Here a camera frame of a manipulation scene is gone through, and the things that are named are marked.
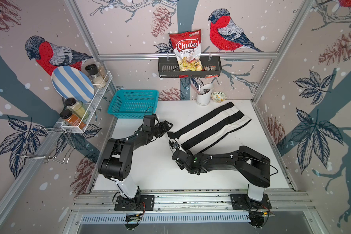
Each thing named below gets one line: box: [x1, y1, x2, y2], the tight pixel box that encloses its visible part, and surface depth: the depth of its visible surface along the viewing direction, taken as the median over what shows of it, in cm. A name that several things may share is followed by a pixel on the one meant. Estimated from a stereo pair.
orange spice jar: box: [59, 109, 87, 130], surface depth 62 cm
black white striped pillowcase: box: [167, 101, 252, 154], surface depth 106 cm
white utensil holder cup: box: [196, 82, 214, 106], surface depth 118 cm
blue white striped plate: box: [51, 65, 96, 103], surface depth 73 cm
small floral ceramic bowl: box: [211, 91, 227, 103], surface depth 124 cm
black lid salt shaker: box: [84, 63, 107, 89], surface depth 83 cm
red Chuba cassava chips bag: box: [168, 28, 204, 72], surface depth 83 cm
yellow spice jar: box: [62, 97, 89, 120], surface depth 66 cm
